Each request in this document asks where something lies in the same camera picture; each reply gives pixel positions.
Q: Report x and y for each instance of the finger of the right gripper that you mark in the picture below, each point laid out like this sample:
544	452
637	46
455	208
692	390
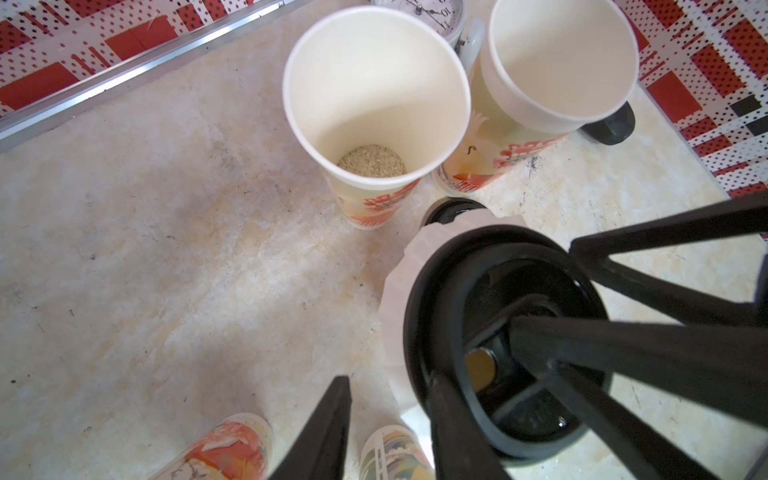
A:
732	218
722	367

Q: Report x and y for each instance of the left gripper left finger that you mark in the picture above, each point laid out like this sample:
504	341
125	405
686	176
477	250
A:
319	452

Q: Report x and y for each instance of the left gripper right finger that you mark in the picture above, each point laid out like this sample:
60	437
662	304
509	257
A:
459	447

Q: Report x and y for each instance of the paper milk tea cup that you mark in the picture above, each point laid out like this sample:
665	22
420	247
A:
239	448
393	452

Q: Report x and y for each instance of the black remote control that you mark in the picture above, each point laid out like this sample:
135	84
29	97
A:
614	129

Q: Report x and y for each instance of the small white clock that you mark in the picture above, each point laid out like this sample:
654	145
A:
450	19

